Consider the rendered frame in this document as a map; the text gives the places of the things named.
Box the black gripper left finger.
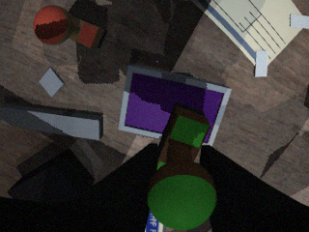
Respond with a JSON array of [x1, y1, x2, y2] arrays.
[[0, 143, 158, 232]]

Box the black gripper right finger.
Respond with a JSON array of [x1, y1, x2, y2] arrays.
[[200, 144, 309, 232]]

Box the purple ink pad in grey tray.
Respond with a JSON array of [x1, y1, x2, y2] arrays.
[[119, 65, 232, 146]]

